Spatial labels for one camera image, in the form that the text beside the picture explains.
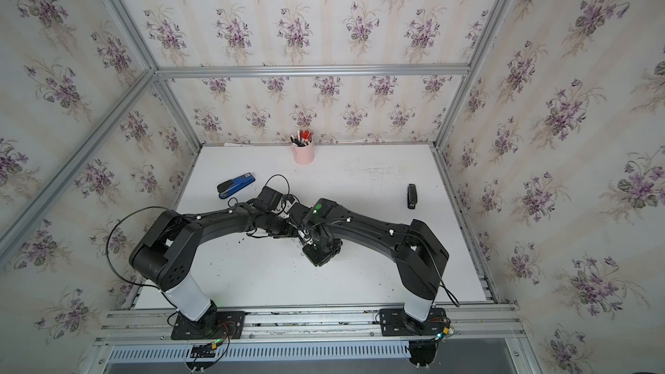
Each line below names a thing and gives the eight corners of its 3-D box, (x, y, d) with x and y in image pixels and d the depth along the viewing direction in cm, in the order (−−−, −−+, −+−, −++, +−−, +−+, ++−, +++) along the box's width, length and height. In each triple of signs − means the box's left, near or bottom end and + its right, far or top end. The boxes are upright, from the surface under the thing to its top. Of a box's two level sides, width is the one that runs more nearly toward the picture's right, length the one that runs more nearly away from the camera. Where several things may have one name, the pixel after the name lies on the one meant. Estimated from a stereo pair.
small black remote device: (407, 208, 100) (409, 203, 98) (407, 188, 107) (409, 183, 104) (415, 209, 100) (418, 205, 97) (415, 189, 107) (417, 184, 104)
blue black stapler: (220, 199, 103) (216, 192, 99) (217, 193, 105) (213, 186, 101) (254, 181, 109) (252, 174, 105) (250, 175, 111) (247, 168, 107)
